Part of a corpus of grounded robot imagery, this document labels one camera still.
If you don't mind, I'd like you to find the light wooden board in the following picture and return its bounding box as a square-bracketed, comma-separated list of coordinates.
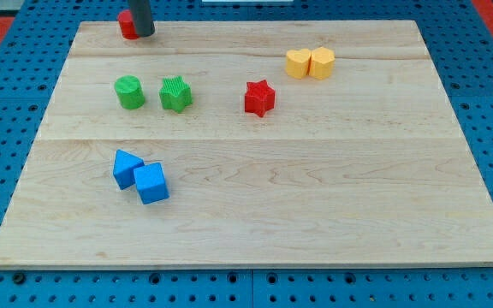
[0, 20, 493, 270]

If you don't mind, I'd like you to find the red star block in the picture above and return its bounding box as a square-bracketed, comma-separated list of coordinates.
[244, 80, 276, 117]

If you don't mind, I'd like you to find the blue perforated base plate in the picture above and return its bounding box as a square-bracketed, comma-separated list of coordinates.
[0, 0, 493, 307]

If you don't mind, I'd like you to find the blue triangle block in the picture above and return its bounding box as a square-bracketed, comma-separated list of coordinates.
[113, 149, 145, 190]

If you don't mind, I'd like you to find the yellow heart block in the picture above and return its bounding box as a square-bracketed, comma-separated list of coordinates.
[285, 49, 311, 79]

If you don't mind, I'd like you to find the green star block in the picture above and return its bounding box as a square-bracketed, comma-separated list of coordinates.
[159, 75, 193, 113]

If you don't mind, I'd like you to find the blue cube block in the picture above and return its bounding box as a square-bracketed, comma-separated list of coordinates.
[134, 163, 169, 204]

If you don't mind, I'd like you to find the green cylinder block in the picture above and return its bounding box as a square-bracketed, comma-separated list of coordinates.
[114, 75, 146, 110]

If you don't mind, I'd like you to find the red cylinder block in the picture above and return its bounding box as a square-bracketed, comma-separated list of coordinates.
[117, 9, 140, 39]

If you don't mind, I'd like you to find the yellow hexagon block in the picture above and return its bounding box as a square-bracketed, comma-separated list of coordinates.
[309, 47, 336, 80]

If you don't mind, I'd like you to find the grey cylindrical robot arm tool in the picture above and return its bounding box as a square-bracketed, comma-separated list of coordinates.
[128, 0, 155, 37]

